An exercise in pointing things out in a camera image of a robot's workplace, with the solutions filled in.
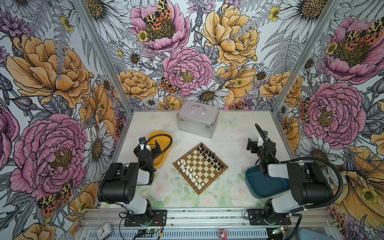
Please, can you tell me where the wooden chess board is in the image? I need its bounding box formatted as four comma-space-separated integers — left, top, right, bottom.
173, 143, 228, 195

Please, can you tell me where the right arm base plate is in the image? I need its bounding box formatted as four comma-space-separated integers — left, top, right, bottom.
247, 209, 292, 226

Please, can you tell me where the small red white object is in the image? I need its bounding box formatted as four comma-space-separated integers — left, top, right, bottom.
219, 229, 228, 240

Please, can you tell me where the silver aluminium case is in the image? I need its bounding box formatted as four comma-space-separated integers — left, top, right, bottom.
177, 101, 219, 139

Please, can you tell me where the small white clock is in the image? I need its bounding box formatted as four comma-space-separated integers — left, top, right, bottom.
96, 222, 114, 240

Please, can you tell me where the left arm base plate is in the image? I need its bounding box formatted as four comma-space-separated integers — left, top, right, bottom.
124, 210, 168, 227

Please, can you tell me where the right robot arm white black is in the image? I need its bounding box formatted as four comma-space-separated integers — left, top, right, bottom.
245, 132, 334, 225

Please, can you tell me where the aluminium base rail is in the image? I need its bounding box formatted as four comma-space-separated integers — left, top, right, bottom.
80, 208, 334, 229

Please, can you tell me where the teal plastic tray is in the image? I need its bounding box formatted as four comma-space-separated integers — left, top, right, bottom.
245, 166, 291, 199

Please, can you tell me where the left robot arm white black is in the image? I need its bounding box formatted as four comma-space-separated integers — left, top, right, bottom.
98, 137, 161, 226

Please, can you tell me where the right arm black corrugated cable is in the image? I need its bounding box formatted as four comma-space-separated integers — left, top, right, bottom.
254, 123, 344, 210

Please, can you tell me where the yellow plastic tray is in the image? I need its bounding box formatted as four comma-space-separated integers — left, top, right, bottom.
149, 131, 173, 170

